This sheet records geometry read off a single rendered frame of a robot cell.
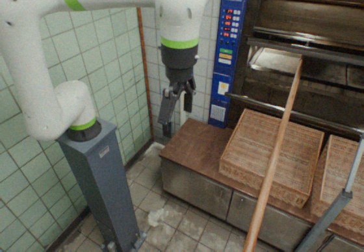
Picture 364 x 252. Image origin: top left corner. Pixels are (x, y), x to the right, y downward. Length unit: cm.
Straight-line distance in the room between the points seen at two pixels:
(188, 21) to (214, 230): 184
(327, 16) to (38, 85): 141
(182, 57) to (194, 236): 174
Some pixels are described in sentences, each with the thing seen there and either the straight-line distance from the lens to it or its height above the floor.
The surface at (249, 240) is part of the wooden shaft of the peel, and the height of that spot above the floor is 120.
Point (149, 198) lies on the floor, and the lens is 228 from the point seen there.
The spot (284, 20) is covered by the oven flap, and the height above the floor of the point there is 152.
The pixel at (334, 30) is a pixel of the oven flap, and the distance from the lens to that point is 157.
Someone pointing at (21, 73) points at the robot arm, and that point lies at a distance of 79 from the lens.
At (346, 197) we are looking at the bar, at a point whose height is 94.
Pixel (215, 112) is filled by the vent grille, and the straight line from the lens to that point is 196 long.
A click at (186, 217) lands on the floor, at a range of 217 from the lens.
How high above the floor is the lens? 193
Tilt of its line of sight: 39 degrees down
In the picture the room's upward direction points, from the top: straight up
